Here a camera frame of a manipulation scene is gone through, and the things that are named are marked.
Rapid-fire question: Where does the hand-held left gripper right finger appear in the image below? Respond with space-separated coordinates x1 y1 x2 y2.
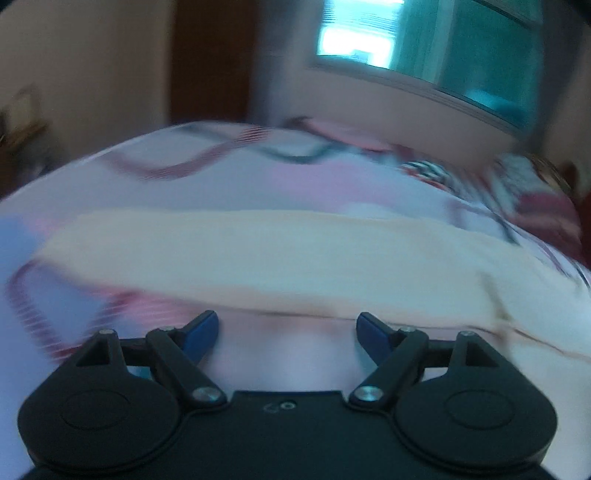
348 311 502 411

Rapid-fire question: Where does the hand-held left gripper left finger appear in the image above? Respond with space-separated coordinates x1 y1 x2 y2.
74 310 228 410

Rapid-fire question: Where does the cream small garment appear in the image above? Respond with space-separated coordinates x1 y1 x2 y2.
34 210 591 358

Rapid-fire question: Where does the pink patterned bed sheet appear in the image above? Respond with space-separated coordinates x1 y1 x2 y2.
0 117 591 480

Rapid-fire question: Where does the striped pillow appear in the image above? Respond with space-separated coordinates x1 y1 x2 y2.
399 159 455 191

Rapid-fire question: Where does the red and white cloth pile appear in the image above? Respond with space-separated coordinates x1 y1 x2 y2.
485 152 591 268

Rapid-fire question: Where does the wooden nightstand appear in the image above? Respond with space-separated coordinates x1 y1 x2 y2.
0 117 54 195

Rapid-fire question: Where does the brown wooden door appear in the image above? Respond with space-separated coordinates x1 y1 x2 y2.
171 0 259 126

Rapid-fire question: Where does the pale item on nightstand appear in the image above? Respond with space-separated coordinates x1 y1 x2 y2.
2 85 42 127

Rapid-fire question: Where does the window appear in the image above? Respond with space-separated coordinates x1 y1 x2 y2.
314 0 546 136

